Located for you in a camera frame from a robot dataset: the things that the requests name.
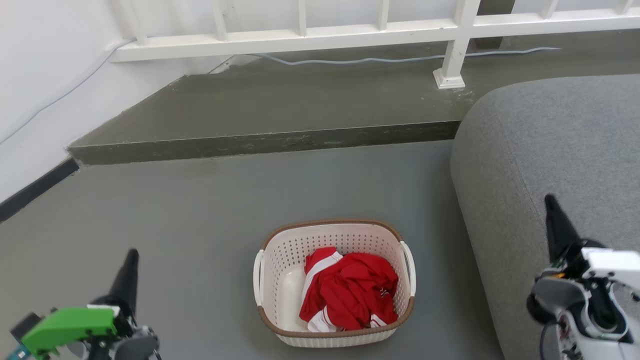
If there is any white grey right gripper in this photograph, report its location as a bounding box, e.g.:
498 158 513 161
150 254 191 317
527 194 640 346

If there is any white laundry basket brown rim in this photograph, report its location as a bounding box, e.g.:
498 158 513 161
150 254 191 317
253 218 417 348

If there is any grey fabric sofa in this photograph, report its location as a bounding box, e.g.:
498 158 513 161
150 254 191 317
449 74 640 360

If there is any white wooden railing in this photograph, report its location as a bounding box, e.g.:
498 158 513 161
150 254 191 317
107 0 640 91

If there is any thin grey wall cable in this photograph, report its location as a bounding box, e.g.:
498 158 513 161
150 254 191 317
0 39 137 147

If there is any raised grey concrete step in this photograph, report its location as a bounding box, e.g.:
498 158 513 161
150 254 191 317
66 29 640 166

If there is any red white clothing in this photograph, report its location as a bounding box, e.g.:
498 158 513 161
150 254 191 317
299 246 400 333

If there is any green grey left gripper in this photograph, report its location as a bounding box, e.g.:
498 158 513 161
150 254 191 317
5 248 161 360

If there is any light blue floor cable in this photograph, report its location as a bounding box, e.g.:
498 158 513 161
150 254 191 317
249 46 562 67

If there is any black baseboard strip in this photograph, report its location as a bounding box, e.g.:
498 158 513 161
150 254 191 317
0 157 81 224

